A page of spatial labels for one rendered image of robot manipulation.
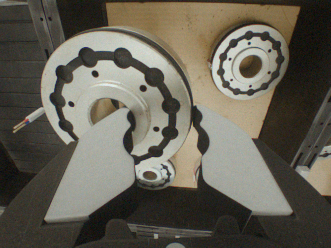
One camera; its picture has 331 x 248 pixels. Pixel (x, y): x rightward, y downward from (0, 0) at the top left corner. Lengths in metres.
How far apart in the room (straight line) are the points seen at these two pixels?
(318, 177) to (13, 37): 0.65
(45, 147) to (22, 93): 0.14
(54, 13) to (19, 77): 0.22
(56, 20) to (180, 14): 0.15
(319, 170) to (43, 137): 0.60
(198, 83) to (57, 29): 0.20
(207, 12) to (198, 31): 0.03
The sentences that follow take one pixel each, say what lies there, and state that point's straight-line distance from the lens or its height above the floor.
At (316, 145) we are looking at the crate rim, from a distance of 0.28.
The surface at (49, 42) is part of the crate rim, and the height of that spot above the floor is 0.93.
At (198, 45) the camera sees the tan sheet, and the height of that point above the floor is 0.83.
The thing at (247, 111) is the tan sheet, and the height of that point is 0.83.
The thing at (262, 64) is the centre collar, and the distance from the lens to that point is 0.27.
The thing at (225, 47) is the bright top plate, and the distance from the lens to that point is 0.25.
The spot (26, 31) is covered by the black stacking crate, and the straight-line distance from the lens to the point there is 0.37.
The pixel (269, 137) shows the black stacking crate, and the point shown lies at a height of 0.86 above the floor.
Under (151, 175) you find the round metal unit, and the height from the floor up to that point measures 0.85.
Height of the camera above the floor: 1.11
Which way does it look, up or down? 58 degrees down
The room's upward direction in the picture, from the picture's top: 170 degrees counter-clockwise
